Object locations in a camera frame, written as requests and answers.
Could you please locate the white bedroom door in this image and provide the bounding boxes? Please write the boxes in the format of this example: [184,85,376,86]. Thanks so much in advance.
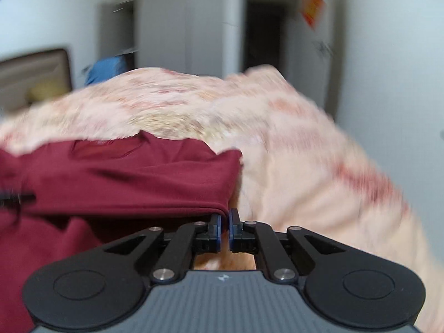
[293,0,347,119]

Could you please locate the grey built-in wardrobe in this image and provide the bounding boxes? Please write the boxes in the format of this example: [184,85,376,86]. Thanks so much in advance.
[99,0,243,77]

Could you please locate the black door handle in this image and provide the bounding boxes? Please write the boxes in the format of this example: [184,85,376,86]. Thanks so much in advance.
[312,41,334,58]

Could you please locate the dark red knit sweater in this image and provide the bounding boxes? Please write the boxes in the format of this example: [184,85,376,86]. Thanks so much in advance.
[1,131,242,332]

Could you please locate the red fu door decoration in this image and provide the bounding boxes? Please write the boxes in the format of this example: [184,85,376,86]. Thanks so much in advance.
[300,0,326,31]

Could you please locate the blue clothes pile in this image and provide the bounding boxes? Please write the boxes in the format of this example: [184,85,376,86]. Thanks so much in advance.
[85,56,127,86]

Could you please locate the beige padded headboard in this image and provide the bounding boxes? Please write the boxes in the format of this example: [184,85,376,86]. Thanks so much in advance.
[1,47,73,112]

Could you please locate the floral peach bed quilt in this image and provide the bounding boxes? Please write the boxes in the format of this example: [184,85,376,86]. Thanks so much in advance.
[1,66,443,332]

